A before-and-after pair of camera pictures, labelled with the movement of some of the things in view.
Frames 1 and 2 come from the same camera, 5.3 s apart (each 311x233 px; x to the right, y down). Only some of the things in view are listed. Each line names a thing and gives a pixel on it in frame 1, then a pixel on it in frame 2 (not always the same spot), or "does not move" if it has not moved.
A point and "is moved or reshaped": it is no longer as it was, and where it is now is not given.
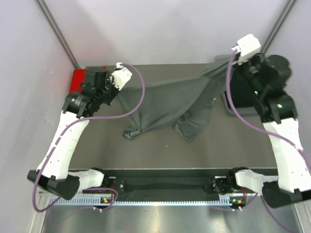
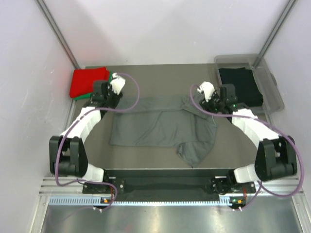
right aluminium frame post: [275, 29] does not move
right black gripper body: [252, 66] to [215, 104]
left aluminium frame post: [58, 33] does not move
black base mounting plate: [162, 183] does not move
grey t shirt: [188, 104] is moved or reshaped
